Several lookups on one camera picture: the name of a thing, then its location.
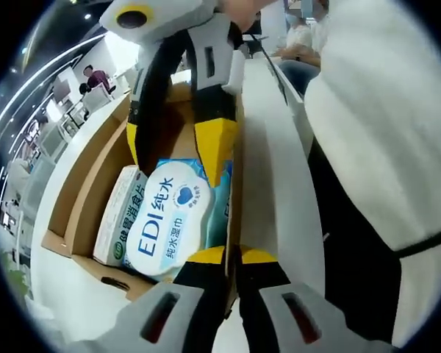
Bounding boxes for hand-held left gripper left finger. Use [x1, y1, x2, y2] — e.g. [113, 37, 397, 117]
[113, 246, 229, 353]

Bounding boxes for white green medicine box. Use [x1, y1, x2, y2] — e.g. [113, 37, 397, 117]
[93, 165, 148, 265]

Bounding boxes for person's right hand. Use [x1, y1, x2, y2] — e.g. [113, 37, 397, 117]
[219, 0, 277, 34]

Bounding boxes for black cable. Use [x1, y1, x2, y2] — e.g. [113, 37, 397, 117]
[242, 32, 293, 106]
[392, 224, 441, 260]

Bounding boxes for brown cardboard shoe box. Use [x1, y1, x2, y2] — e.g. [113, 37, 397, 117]
[40, 82, 245, 321]

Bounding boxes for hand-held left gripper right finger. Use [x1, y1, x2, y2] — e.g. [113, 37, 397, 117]
[237, 244, 354, 353]

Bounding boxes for light blue wet wipes pack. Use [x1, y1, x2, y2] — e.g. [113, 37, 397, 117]
[123, 157, 234, 284]

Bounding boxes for person's black trousers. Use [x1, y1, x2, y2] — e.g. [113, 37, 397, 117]
[304, 139, 404, 343]

